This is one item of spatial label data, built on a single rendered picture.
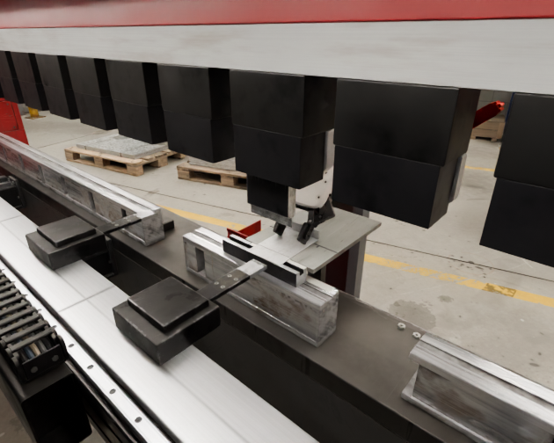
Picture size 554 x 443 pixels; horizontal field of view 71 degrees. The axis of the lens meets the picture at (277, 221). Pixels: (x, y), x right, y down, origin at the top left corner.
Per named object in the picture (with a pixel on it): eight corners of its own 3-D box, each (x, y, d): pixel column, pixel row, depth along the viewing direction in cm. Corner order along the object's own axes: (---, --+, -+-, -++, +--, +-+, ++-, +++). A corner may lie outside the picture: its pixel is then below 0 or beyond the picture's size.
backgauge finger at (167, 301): (284, 282, 70) (284, 259, 67) (160, 366, 52) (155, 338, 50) (238, 259, 77) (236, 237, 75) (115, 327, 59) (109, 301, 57)
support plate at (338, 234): (381, 226, 89) (382, 221, 89) (313, 274, 71) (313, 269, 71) (317, 205, 100) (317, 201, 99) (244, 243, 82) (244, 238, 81)
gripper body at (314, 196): (295, 148, 82) (273, 195, 80) (338, 156, 76) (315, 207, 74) (309, 163, 88) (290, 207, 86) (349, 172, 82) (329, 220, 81)
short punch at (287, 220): (295, 225, 69) (295, 175, 65) (287, 229, 68) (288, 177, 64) (255, 210, 75) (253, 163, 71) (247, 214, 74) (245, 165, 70)
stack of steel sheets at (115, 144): (174, 147, 469) (173, 142, 467) (134, 160, 420) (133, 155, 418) (118, 137, 513) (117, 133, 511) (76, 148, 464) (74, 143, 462)
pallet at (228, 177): (309, 170, 431) (310, 158, 425) (281, 196, 365) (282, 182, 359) (217, 158, 475) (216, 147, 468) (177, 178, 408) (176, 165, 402)
